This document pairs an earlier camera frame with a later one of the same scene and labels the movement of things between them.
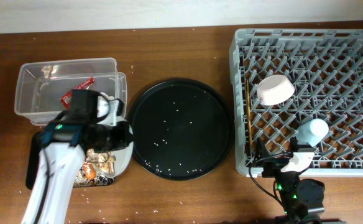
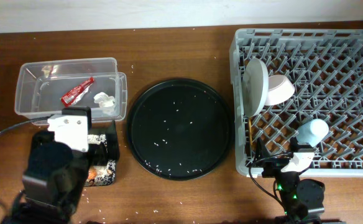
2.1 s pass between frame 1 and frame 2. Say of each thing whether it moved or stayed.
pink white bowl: stayed
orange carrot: stayed
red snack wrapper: stayed
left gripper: moved
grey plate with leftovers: moved
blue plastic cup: stayed
